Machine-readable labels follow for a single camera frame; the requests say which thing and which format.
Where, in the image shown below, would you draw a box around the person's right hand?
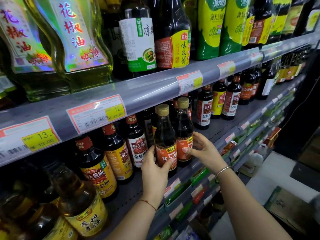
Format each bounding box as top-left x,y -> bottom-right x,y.
182,131 -> 228,174

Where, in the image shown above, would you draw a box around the person's left hand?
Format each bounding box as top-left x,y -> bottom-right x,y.
141,145 -> 175,210

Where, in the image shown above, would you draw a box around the gold-capped dark vinegar bottle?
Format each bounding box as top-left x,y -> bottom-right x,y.
154,104 -> 178,177
175,97 -> 194,167

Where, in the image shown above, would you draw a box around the person's right forearm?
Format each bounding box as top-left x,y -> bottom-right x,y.
215,168 -> 293,240

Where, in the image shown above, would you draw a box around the person's left forearm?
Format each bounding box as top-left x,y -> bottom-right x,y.
105,200 -> 158,240

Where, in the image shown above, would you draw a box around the rows of small shelf labels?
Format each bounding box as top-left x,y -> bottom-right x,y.
163,93 -> 284,223

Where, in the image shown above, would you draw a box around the soy sauce bottle white label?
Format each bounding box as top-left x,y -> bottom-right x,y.
195,84 -> 214,130
124,114 -> 149,169
221,73 -> 242,121

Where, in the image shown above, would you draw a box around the grey metal shelf board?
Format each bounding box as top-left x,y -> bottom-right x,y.
95,73 -> 307,240

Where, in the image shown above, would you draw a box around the soy sauce bottle yellow label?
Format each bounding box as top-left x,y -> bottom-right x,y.
211,78 -> 228,120
102,123 -> 134,184
74,136 -> 119,202

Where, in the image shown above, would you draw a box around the lower grey shelves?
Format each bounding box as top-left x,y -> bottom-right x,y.
147,92 -> 296,240

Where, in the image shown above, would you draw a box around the white plastic jug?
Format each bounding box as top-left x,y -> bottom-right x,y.
245,152 -> 264,171
257,143 -> 268,157

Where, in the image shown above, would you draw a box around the red yellow shelf price tag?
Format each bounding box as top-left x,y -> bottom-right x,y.
217,60 -> 236,78
250,52 -> 264,66
0,116 -> 62,165
66,94 -> 127,135
176,70 -> 203,95

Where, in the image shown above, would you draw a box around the amber cooking wine bottle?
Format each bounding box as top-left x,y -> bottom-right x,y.
0,181 -> 78,240
51,163 -> 109,238

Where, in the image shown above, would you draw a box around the dark bottle red yellow label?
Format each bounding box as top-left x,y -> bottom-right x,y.
149,0 -> 192,71
241,0 -> 275,46

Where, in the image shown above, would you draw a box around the brown cardboard box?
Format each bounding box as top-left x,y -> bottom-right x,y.
297,133 -> 320,171
264,185 -> 320,236

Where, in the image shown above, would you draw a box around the dark bottle white green label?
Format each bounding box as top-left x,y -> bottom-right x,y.
118,0 -> 157,78

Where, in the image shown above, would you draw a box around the green yellow wrapped bottle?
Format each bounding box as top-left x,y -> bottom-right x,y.
219,0 -> 252,57
196,0 -> 227,61

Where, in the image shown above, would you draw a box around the row of dark sauce bottles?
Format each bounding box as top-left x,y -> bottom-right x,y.
274,47 -> 311,85

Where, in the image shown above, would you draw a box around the yellow oil bottle holographic label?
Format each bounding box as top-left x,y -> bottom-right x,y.
0,0 -> 71,102
23,0 -> 114,93

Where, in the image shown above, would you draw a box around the silver bangle bracelet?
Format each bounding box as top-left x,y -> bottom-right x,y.
215,166 -> 234,178

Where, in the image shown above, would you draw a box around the red string bracelet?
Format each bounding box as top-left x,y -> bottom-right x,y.
139,199 -> 157,212

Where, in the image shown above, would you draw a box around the grey metal shelf with rail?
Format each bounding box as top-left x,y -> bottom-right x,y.
0,32 -> 320,168

